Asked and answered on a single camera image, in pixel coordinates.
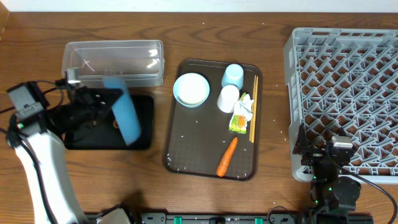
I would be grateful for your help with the orange carrot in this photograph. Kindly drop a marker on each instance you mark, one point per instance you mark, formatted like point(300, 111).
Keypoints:
point(226, 159)

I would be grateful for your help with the brown food scrap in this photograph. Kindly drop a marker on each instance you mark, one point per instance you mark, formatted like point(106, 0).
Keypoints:
point(115, 124)

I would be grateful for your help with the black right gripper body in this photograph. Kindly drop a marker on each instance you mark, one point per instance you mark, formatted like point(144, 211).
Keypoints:
point(322, 172)

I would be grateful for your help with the blue plate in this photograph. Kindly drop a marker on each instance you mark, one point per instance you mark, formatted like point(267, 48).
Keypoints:
point(124, 111)

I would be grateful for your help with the grey dishwasher rack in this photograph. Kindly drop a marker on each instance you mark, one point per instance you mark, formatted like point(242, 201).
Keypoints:
point(346, 79)

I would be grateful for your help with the light blue plastic cup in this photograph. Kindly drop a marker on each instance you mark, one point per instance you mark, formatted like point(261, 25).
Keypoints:
point(233, 75)

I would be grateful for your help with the clear plastic bin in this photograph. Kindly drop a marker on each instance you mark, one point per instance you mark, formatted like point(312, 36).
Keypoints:
point(140, 63)

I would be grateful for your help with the wooden chopstick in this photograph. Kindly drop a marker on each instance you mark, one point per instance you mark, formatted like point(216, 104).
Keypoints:
point(252, 109)
point(255, 109)

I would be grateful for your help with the light blue rice bowl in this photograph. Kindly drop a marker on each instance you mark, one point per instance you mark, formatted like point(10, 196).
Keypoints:
point(191, 90)

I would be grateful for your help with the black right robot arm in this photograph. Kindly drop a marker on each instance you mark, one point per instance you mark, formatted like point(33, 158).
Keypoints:
point(334, 196)

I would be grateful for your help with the wooden chopstick inner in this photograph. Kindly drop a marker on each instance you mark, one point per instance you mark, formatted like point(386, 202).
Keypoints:
point(252, 109)

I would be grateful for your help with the wooden chopstick outer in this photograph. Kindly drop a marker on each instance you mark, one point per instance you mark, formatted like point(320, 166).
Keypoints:
point(255, 109)

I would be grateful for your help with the crumpled white tissue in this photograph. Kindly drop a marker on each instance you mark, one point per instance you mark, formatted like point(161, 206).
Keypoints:
point(243, 107)

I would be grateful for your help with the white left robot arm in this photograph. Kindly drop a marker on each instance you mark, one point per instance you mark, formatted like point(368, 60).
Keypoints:
point(35, 132)

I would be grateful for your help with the black waste tray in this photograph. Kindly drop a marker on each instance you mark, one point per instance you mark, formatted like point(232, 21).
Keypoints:
point(104, 136)

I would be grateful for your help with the green snack wrapper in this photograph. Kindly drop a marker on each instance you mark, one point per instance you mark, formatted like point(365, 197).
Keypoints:
point(238, 124)

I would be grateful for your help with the dark brown serving tray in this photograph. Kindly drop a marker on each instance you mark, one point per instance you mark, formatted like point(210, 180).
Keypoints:
point(198, 137)

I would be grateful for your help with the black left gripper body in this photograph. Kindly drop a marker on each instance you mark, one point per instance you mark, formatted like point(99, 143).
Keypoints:
point(81, 112)

